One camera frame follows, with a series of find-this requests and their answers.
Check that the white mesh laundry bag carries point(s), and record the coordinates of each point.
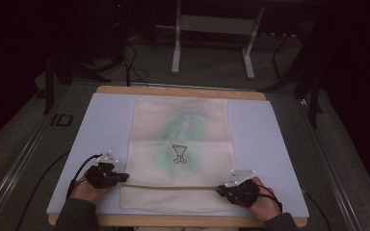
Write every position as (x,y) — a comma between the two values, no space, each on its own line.
(179,200)

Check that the person's left hand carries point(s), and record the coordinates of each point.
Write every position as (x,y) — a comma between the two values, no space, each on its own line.
(86,192)

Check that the metal floor rail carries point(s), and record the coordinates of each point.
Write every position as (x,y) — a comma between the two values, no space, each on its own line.
(330,166)
(16,173)

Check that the wooden table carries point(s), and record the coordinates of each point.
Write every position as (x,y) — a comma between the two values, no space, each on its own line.
(179,90)

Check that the pale blue mat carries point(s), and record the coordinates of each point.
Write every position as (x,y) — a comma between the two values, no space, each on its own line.
(109,122)

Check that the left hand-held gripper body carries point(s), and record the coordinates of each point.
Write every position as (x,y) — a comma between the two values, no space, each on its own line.
(101,176)

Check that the white metal stand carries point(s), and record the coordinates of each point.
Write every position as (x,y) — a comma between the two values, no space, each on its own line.
(212,25)

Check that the black stand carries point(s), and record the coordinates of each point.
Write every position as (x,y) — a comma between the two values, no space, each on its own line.
(314,96)
(49,86)

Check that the green garment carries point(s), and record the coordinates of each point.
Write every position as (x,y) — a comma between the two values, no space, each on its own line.
(178,128)

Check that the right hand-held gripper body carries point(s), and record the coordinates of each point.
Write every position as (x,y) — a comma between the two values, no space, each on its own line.
(242,192)

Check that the person's right hand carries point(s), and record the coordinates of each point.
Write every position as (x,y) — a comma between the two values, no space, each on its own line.
(266,207)

